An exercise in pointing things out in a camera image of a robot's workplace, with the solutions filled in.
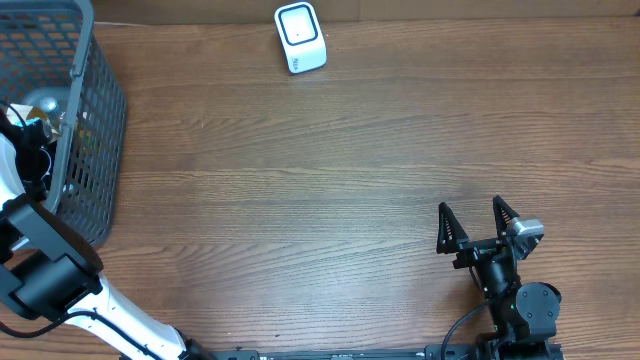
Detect yellow liquid bottle silver cap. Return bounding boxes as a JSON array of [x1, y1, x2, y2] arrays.
[[22, 87, 70, 136]]

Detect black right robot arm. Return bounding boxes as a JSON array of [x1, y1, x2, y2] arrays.
[[426, 196, 564, 360]]

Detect grey plastic mesh basket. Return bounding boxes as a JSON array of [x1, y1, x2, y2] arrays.
[[1, 1, 127, 247]]

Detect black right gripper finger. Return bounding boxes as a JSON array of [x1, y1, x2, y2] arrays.
[[492, 195, 519, 237], [436, 202, 469, 254]]

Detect white barcode scanner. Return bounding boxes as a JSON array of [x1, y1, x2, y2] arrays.
[[274, 1, 327, 74]]

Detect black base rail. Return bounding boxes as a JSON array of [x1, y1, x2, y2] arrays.
[[119, 343, 566, 360]]

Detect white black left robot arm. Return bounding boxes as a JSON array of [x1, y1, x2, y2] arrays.
[[1, 117, 211, 359]]

